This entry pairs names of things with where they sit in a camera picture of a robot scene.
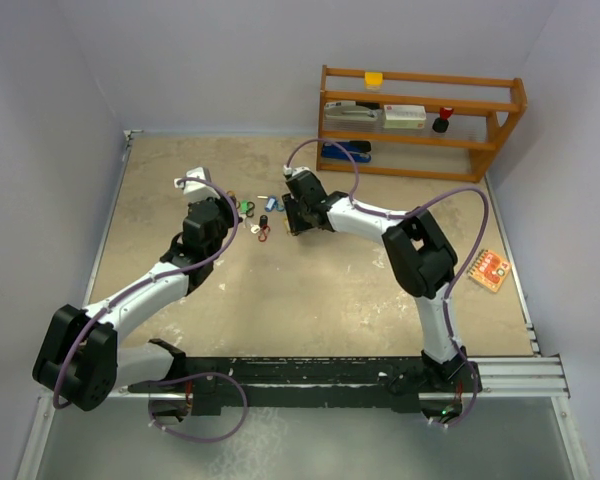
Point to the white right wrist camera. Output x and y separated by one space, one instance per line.
289 171

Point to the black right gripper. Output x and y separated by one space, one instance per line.
296 224

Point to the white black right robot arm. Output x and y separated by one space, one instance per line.
421 257

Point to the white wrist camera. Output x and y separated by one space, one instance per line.
289 171
194 185

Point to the white red cardboard box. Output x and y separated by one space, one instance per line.
412 117

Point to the blue tag key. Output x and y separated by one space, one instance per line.
270 202

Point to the blue black stapler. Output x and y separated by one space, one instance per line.
358 150

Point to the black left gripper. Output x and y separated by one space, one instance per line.
224 205

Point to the green tag key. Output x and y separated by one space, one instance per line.
241 207

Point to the orange packet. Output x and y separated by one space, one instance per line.
489 270

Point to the black key fob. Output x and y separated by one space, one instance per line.
261 225

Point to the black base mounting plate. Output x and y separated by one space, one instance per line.
400 384

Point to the wooden shelf rack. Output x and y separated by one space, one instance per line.
486 112

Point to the yellow lidded jar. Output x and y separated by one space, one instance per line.
373 81

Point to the black carabiner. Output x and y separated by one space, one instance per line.
250 209

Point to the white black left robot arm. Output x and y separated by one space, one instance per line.
81 359

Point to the red black stamp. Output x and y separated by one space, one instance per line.
441 123

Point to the grey stapler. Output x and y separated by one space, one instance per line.
348 115

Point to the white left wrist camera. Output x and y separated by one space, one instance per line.
194 185

